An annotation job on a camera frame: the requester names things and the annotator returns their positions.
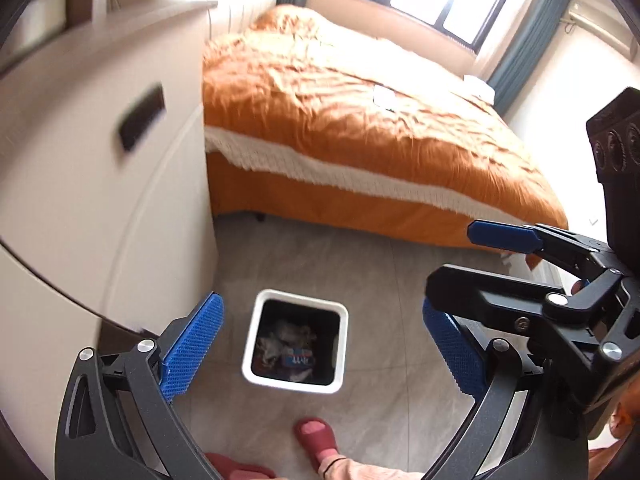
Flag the white square trash bin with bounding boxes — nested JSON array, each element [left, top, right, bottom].
[[241, 289, 349, 394]]

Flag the red slipper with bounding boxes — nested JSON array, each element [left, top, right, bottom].
[[205, 453, 277, 480], [293, 417, 338, 470]]

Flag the clear blue label box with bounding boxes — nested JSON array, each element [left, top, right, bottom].
[[281, 347, 314, 368]]

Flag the white bedside cabinet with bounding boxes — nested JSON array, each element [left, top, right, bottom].
[[1, 3, 217, 478]]

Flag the pink trouser leg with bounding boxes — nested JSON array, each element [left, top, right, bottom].
[[318, 454, 425, 480]]

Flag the teal curtain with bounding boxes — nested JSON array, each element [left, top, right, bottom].
[[488, 0, 570, 116]]

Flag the orange bed cover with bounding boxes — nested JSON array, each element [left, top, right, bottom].
[[202, 6, 567, 248]]

